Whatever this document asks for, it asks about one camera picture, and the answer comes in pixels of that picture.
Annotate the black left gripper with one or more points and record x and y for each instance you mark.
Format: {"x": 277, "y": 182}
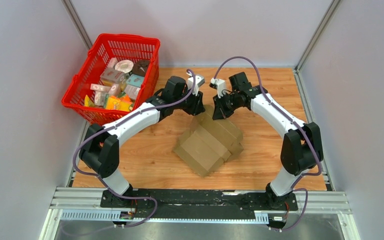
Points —
{"x": 197, "y": 107}

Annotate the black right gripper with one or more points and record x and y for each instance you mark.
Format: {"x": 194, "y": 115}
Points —
{"x": 220, "y": 112}

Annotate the brown cardboard paper box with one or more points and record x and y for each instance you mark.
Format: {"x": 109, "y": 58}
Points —
{"x": 208, "y": 144}

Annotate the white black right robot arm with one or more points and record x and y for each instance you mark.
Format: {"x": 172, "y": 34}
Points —
{"x": 302, "y": 147}

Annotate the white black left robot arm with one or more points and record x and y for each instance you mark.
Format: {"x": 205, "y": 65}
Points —
{"x": 100, "y": 149}

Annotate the light blue small box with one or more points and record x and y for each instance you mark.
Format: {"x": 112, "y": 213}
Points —
{"x": 135, "y": 80}

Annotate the grey pink carton box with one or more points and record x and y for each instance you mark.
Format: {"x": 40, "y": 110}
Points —
{"x": 113, "y": 76}

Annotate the dark brown round item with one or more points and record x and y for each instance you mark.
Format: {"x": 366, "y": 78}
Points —
{"x": 140, "y": 68}

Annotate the yellow orange snack packet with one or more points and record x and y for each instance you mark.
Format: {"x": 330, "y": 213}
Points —
{"x": 119, "y": 104}

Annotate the white tape roll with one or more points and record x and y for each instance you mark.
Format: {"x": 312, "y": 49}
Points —
{"x": 125, "y": 66}

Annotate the red plastic shopping basket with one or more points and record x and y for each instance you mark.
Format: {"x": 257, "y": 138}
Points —
{"x": 86, "y": 94}

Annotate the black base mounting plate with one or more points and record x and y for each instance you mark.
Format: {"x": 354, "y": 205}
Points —
{"x": 197, "y": 203}

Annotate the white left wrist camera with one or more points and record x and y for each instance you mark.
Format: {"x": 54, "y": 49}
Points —
{"x": 194, "y": 82}

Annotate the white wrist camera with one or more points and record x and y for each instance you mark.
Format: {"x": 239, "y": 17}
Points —
{"x": 194, "y": 82}
{"x": 219, "y": 85}

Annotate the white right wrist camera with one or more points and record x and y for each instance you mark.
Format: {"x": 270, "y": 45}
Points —
{"x": 219, "y": 85}

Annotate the aluminium corner frame post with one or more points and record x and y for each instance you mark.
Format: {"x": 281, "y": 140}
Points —
{"x": 331, "y": 10}

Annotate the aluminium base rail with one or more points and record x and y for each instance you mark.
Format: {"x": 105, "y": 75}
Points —
{"x": 312, "y": 210}

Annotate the left aluminium frame post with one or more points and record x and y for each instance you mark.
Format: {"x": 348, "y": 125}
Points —
{"x": 75, "y": 18}

